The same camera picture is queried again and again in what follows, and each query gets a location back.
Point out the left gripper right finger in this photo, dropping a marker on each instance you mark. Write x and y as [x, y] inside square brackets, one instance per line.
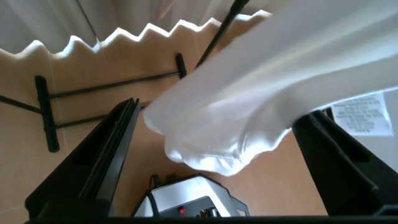
[345, 174]

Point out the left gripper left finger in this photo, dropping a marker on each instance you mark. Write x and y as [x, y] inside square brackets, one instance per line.
[93, 168]

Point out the white printed t-shirt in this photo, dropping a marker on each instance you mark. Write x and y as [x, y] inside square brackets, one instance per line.
[248, 93]

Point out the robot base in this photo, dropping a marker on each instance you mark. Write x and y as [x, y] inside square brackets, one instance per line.
[186, 193]

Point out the black clothes rack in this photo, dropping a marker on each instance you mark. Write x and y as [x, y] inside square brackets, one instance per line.
[46, 124]

